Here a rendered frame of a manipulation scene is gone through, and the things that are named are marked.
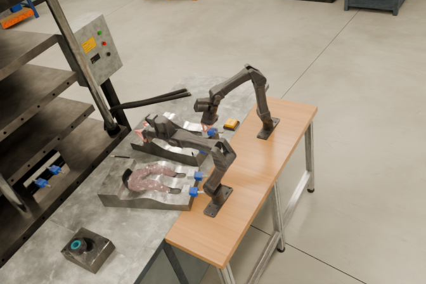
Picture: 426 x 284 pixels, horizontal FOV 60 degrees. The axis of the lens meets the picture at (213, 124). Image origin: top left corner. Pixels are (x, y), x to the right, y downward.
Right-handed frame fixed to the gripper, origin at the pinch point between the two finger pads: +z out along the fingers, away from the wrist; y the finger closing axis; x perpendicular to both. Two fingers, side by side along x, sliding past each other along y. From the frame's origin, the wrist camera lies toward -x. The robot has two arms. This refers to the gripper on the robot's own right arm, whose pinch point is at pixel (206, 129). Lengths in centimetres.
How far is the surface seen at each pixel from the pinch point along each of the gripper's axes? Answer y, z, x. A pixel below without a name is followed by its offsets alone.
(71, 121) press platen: 30, 24, -77
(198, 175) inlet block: 27.2, 7.3, 12.9
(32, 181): 68, 40, -68
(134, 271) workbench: 81, 23, 15
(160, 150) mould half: 17.1, 18.1, -18.2
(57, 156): 48, 36, -70
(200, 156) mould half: 13.4, 9.2, 5.5
